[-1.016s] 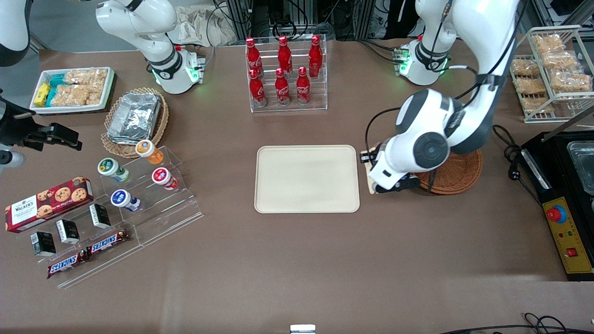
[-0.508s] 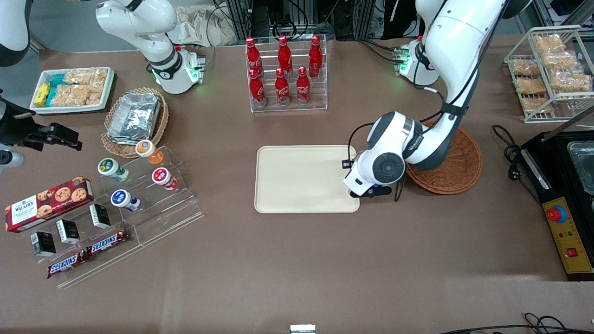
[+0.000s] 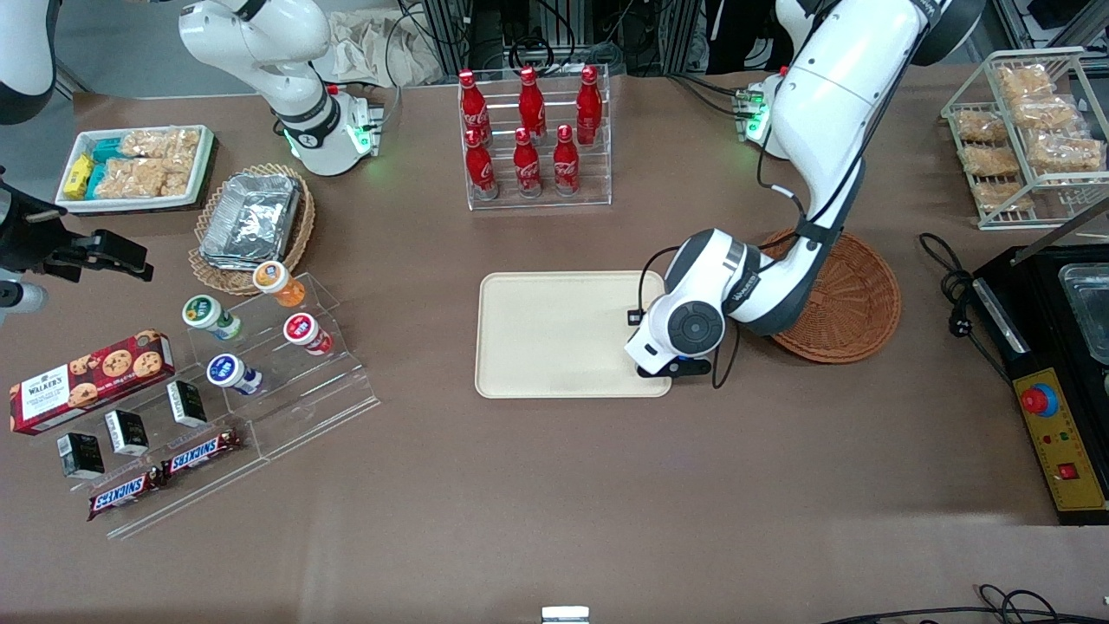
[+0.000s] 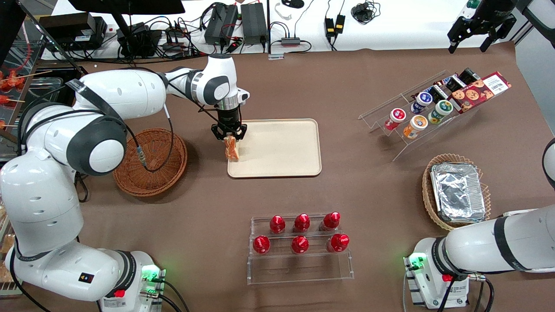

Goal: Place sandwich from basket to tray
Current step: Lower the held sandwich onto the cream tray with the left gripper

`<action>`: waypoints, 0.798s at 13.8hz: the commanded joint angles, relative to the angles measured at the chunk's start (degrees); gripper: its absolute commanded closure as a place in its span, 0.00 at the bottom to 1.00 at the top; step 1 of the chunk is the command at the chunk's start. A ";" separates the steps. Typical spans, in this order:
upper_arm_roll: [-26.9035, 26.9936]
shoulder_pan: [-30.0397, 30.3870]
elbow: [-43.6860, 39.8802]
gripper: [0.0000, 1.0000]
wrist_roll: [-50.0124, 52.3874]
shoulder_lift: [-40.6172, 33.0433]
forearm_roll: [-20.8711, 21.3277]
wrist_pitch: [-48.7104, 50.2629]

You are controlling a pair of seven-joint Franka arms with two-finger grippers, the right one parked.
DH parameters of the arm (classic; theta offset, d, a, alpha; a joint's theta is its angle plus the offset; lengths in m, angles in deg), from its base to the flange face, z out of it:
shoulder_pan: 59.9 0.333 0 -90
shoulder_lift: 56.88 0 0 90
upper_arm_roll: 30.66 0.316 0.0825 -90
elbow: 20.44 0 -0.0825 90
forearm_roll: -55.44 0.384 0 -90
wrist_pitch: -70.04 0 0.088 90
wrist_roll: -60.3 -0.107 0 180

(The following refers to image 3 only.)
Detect yellow emergency stop control box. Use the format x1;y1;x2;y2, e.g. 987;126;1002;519
1012;368;1109;514

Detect black power cable with plug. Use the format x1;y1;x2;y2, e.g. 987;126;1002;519
918;232;1015;382

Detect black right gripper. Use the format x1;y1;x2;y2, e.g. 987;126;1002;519
0;172;155;283

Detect small black box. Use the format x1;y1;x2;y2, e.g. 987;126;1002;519
166;380;209;428
104;409;150;458
57;432;106;480

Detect black cable loop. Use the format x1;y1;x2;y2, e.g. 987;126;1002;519
819;585;1109;624

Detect beige crumpled cloth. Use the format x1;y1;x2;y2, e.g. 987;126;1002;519
325;7;443;88

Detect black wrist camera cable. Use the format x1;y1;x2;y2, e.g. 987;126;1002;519
626;156;867;391

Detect orange cap yogurt bottle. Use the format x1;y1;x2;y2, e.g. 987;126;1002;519
253;261;307;309

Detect clear bag of rice crackers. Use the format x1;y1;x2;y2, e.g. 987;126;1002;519
963;146;1020;178
100;156;192;199
1027;134;1106;172
121;128;202;159
996;65;1054;97
975;180;1036;214
956;111;1010;144
1014;95;1084;131

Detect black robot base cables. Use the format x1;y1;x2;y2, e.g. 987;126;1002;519
667;74;750;118

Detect clear acrylic bottle rack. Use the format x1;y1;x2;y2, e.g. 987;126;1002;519
457;65;613;211

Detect white rectangular snack tray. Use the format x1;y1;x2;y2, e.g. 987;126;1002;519
55;125;216;214

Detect red cola bottle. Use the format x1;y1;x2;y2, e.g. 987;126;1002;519
518;67;547;140
553;125;580;197
513;127;543;199
464;128;499;201
576;66;603;146
458;69;491;145

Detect Snickers bar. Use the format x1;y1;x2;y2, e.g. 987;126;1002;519
87;468;165;522
160;429;244;479

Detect stack of foil trays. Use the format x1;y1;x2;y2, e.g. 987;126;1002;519
199;173;302;268

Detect red cap yogurt bottle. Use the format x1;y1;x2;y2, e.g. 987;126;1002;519
283;313;334;356

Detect black countertop appliance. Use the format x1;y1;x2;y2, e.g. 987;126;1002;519
972;245;1109;526

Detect red Walkers cookie box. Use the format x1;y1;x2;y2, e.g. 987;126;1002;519
9;329;176;436

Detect beige plastic tray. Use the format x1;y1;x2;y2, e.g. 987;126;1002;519
475;270;673;400

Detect person in black clothing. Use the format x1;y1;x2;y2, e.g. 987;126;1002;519
706;0;785;75

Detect blue cap yogurt bottle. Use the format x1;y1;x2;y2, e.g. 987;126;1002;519
206;354;263;396

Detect clear acrylic stepped display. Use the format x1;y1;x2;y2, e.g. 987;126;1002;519
186;273;382;462
30;377;269;540

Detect brown round wicker basket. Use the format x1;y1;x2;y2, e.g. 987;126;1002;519
758;227;902;364

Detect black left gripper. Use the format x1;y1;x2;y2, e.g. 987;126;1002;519
637;354;713;380

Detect white wire rack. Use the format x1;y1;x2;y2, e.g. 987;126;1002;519
942;48;1109;231

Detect light oval wicker basket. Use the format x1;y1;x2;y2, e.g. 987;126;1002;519
189;163;315;296

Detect aluminium frame with cables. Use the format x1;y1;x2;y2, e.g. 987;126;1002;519
420;0;703;77

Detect green cap yogurt bottle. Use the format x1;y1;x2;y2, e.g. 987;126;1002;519
182;295;243;341

